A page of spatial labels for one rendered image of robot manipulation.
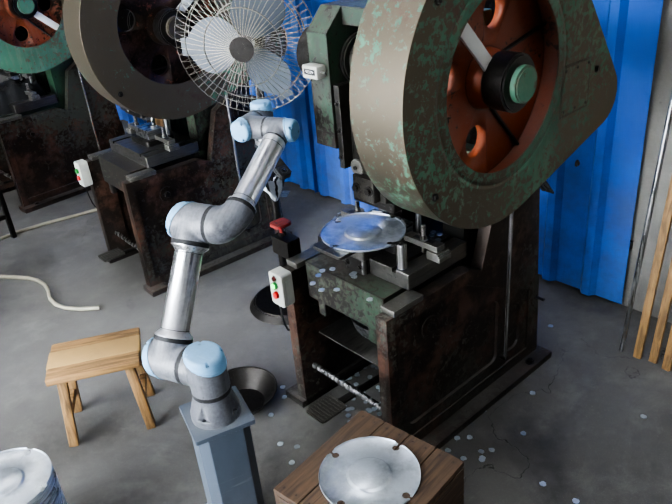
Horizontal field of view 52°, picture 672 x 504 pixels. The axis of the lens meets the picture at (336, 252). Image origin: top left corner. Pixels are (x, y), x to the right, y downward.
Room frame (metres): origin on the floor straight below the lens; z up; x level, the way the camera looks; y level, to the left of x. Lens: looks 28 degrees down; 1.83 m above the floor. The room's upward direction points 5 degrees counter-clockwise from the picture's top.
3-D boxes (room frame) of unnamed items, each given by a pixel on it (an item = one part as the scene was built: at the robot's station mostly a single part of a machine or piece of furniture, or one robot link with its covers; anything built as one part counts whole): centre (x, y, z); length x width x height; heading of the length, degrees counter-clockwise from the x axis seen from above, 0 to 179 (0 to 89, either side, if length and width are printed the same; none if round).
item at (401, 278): (2.16, -0.20, 0.67); 0.45 x 0.30 x 0.06; 40
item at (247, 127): (2.19, 0.24, 1.15); 0.11 x 0.11 x 0.08; 62
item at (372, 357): (2.17, -0.20, 0.31); 0.43 x 0.42 x 0.01; 40
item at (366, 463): (1.41, -0.04, 0.35); 0.29 x 0.29 x 0.01
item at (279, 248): (2.26, 0.18, 0.62); 0.10 x 0.06 x 0.20; 40
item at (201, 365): (1.62, 0.41, 0.62); 0.13 x 0.12 x 0.14; 62
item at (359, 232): (2.08, -0.10, 0.78); 0.29 x 0.29 x 0.01
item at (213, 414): (1.62, 0.41, 0.50); 0.15 x 0.15 x 0.10
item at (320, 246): (2.05, -0.06, 0.72); 0.25 x 0.14 x 0.14; 130
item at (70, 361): (2.17, 0.96, 0.16); 0.34 x 0.24 x 0.34; 102
